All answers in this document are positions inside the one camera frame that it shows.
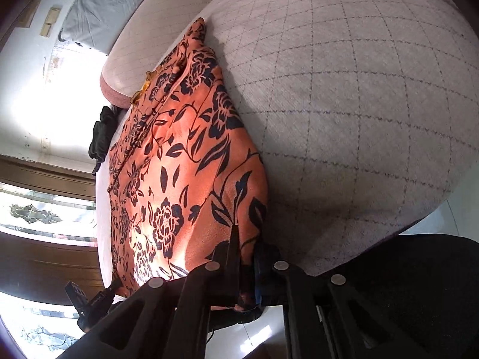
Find black crumpled clothes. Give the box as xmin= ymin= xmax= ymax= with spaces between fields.
xmin=88 ymin=105 xmax=121 ymax=174

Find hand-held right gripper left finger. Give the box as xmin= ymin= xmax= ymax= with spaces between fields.
xmin=56 ymin=225 xmax=241 ymax=359

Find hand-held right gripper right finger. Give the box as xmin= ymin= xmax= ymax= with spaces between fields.
xmin=254 ymin=245 xmax=428 ymax=359

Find grey pillow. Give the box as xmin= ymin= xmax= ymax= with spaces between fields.
xmin=60 ymin=0 xmax=148 ymax=57

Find wooden stained glass window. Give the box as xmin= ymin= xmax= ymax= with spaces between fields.
xmin=0 ymin=153 xmax=100 ymax=359

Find orange black floral cloth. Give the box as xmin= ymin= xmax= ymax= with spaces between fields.
xmin=107 ymin=17 xmax=270 ymax=313

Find quilted pink sofa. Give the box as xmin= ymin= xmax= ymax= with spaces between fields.
xmin=93 ymin=0 xmax=479 ymax=288

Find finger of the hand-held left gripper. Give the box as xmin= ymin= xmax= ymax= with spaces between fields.
xmin=65 ymin=280 xmax=90 ymax=311

